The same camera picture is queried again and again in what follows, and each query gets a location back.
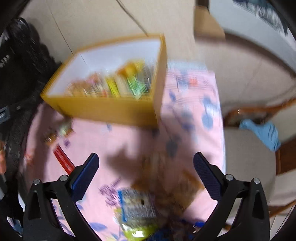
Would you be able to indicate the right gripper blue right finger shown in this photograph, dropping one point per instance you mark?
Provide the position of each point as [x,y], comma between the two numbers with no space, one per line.
[210,175]

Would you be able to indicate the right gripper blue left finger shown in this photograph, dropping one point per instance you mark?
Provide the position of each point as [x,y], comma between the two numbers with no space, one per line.
[82,176]

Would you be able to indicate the red chocolate bar wrapper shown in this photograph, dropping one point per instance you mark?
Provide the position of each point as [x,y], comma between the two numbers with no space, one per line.
[63,159]

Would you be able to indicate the tan broad bean packet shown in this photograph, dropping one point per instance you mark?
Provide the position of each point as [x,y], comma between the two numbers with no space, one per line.
[183,194]

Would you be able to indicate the small orange green candy packet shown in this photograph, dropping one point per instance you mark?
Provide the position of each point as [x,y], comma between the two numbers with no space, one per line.
[62,130]

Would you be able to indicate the brown paper pastry packet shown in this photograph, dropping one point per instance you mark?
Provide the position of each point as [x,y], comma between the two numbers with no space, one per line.
[159,175]

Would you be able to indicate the blue white foil packet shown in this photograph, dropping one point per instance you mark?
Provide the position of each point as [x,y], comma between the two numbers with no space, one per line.
[136,205]

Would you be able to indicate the blue cocoa snack bag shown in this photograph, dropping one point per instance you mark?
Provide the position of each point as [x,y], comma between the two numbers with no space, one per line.
[164,233]

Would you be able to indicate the clear packet white balls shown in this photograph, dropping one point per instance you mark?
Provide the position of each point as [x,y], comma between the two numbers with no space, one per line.
[77,88]

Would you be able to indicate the orange rice crisp block packet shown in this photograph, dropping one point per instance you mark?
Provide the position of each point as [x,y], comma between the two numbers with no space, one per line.
[95,86]

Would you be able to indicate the small bread yellow packet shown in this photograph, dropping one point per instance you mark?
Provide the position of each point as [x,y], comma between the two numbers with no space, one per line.
[131,68]

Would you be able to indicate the black beef jerky packet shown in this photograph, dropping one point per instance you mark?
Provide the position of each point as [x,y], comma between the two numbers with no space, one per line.
[180,226]

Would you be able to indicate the yellow cheese rice cracker bar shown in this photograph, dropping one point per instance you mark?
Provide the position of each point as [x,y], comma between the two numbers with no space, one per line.
[112,86]

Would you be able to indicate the green apple candy bag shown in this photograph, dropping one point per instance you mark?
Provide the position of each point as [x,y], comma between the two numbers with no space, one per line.
[139,84]

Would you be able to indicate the person's left hand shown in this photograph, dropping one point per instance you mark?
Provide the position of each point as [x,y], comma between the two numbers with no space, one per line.
[2,158]

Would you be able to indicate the wooden armchair with cushion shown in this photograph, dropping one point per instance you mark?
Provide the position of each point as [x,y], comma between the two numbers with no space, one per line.
[248,157]

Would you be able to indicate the dark carved wooden furniture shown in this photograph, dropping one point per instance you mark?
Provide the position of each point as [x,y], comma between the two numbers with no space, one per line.
[26,67]

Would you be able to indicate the pink floral tablecloth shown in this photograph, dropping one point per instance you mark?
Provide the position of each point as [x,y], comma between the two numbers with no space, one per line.
[191,122]

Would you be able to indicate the blue cloth on chair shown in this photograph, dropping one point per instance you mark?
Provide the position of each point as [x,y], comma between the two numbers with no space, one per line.
[266,132]

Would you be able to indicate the yellow cardboard box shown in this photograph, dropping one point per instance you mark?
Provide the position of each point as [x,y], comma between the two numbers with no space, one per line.
[117,81]

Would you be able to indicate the framed lotus painting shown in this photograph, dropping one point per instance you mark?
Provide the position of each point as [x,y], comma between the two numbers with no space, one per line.
[270,25]

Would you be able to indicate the cardboard frame corner protector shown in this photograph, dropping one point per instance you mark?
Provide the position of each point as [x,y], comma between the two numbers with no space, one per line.
[206,26]

